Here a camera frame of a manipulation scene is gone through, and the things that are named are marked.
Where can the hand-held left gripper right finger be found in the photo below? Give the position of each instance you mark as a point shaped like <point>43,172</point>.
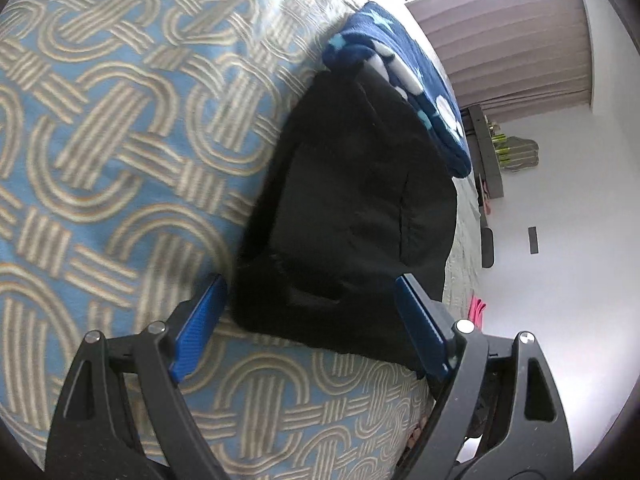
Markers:
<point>420,327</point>

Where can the bed with patterned bedspread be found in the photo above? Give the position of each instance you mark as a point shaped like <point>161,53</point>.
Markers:
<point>125,135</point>

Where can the beige pink curtain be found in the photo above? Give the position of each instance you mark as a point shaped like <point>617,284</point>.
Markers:
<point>510,45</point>

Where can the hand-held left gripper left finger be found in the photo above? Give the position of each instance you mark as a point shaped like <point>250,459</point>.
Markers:
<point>197,330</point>

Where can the black pants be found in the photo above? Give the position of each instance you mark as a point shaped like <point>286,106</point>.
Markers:
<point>350,210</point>

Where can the cloud shaped mirror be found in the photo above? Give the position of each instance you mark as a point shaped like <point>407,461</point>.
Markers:
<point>525,152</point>

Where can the blue star print blanket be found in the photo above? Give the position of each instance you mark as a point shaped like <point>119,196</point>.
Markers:
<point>400,45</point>

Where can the grey dressing table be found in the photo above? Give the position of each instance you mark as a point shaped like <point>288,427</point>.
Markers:
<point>485,145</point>

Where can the dark chair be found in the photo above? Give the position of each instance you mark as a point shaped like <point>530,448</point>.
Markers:
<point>487,247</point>

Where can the row of green bottles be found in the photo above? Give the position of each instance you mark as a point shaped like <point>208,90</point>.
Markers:
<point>501,149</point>

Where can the small pink item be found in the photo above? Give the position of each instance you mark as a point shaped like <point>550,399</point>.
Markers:
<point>486,197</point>

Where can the wall switch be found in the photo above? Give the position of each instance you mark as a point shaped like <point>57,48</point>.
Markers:
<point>533,240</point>

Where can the pink cloth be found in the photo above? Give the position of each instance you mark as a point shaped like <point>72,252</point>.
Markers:
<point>477,312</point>

